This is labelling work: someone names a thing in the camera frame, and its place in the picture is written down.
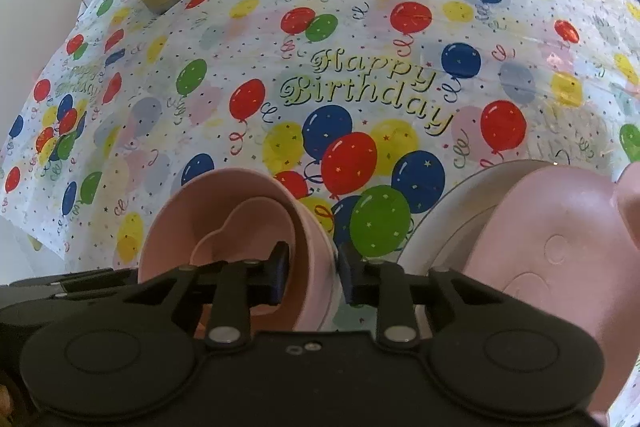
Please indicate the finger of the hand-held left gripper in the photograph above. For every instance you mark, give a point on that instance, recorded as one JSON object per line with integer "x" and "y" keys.
{"x": 75, "y": 281}

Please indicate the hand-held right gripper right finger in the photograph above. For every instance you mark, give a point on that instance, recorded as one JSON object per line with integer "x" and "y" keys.
{"x": 348, "y": 278}

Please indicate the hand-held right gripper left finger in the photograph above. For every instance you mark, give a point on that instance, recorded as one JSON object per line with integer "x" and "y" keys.
{"x": 282, "y": 273}

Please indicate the pink round bowl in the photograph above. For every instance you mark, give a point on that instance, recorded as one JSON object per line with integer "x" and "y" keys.
{"x": 315, "y": 267}

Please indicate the pink heart-shaped dish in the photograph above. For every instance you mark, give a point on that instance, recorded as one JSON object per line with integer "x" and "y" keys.
{"x": 240, "y": 227}

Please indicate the large white deep plate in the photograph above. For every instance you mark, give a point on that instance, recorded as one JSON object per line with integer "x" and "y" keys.
{"x": 450, "y": 217}

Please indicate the pink bear-shaped plate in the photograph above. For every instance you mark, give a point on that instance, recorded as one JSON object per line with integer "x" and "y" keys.
{"x": 550, "y": 227}

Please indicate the person's left hand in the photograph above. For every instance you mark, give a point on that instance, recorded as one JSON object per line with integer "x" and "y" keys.
{"x": 5, "y": 402}

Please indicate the balloon print tablecloth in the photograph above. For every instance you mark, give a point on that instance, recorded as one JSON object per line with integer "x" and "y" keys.
{"x": 350, "y": 32}

